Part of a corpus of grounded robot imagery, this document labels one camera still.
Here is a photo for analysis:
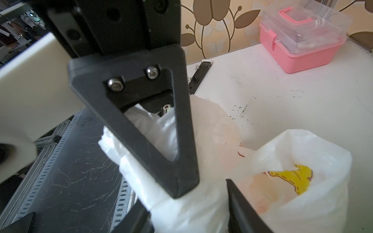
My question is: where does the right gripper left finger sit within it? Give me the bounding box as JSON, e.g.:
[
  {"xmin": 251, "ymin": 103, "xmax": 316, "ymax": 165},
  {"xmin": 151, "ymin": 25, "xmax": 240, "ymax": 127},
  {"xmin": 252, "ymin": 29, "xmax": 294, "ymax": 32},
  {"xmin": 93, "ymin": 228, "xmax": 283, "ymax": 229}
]
[{"xmin": 112, "ymin": 200, "xmax": 152, "ymax": 233}]

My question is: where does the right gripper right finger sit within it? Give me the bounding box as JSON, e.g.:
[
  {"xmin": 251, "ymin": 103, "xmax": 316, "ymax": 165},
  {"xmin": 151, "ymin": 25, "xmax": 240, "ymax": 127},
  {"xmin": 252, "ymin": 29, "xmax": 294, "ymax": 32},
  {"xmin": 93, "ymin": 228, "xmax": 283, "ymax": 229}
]
[{"xmin": 226, "ymin": 179, "xmax": 273, "ymax": 233}]

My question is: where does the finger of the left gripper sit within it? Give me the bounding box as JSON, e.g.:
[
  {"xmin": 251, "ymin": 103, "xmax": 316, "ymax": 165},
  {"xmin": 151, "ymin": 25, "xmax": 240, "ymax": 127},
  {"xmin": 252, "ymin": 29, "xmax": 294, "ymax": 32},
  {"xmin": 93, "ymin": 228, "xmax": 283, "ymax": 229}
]
[{"xmin": 68, "ymin": 44, "xmax": 200, "ymax": 199}]

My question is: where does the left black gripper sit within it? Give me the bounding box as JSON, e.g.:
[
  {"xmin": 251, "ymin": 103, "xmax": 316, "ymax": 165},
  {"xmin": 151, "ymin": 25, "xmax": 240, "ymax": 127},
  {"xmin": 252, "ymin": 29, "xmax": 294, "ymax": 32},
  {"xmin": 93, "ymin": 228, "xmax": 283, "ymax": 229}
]
[{"xmin": 27, "ymin": 0, "xmax": 181, "ymax": 58}]

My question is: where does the white printed plastic bag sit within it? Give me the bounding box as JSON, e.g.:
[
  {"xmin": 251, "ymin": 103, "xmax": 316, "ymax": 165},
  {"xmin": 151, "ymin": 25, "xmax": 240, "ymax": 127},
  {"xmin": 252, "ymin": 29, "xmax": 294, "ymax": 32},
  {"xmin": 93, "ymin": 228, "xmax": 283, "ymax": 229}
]
[{"xmin": 99, "ymin": 96, "xmax": 352, "ymax": 233}]

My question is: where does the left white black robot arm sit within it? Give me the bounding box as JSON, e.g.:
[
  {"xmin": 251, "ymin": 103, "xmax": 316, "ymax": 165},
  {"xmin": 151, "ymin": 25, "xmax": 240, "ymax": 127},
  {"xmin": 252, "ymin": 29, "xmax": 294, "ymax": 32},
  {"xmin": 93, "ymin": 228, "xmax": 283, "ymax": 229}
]
[{"xmin": 1, "ymin": 1, "xmax": 200, "ymax": 199}]

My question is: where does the pink plastic storage box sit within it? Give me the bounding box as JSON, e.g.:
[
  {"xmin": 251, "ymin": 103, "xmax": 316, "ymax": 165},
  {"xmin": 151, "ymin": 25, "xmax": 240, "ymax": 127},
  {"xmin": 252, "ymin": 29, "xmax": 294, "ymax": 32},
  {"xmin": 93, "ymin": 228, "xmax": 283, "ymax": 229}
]
[{"xmin": 259, "ymin": 1, "xmax": 352, "ymax": 74}]

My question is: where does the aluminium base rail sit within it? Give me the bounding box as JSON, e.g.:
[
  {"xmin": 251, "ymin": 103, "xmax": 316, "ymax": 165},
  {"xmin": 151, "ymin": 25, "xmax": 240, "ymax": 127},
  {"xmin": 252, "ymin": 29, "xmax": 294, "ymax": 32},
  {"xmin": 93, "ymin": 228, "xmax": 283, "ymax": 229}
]
[{"xmin": 1, "ymin": 109, "xmax": 130, "ymax": 233}]

